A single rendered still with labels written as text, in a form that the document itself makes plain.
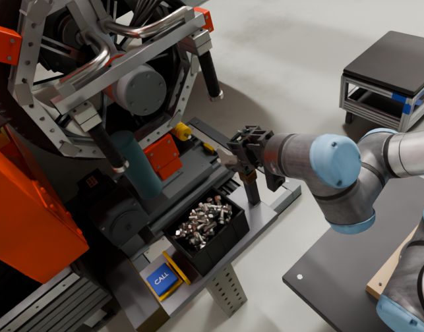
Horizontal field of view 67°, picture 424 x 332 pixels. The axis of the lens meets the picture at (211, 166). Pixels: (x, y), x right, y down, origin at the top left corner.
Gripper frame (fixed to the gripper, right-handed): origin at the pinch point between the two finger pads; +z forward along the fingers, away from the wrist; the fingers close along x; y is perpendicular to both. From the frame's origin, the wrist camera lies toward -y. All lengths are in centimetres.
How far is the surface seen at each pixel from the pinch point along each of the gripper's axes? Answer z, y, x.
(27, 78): 22, 43, 25
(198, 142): 78, -21, -26
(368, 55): 27, -26, -105
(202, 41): 1.5, 27.6, -11.0
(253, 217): 5.0, -24.1, 2.3
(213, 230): 2.0, -14.8, 15.8
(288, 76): 92, -33, -113
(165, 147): 38.5, 1.2, 2.0
